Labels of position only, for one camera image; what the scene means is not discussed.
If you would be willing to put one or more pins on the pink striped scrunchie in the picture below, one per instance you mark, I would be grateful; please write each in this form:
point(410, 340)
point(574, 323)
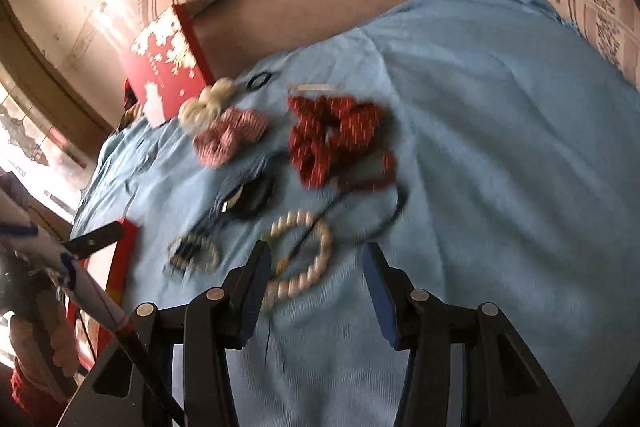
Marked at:
point(233, 130)

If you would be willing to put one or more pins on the red tray box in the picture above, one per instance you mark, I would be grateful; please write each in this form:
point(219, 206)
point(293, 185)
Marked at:
point(109, 268)

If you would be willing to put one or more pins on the cream scrunchie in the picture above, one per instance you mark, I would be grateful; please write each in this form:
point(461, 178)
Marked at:
point(197, 114)

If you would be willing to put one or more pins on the red floral box lid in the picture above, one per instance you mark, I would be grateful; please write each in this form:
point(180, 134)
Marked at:
point(165, 66)

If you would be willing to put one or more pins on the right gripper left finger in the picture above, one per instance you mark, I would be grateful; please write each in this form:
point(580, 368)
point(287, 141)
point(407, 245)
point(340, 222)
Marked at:
point(222, 318)

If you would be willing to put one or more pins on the dark red dotted scrunchie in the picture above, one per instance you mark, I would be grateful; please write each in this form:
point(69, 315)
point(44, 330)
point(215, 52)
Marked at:
point(330, 135)

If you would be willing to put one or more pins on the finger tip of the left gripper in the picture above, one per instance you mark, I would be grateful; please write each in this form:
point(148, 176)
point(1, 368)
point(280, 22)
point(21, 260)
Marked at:
point(84, 246)

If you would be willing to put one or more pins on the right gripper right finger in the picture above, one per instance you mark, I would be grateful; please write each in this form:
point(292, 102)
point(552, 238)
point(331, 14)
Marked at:
point(414, 320)

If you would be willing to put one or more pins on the thin hair pin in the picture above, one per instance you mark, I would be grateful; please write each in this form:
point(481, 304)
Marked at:
point(312, 87)

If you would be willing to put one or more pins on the light blue cloth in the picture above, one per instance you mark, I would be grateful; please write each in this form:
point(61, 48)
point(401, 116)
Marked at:
point(517, 145)

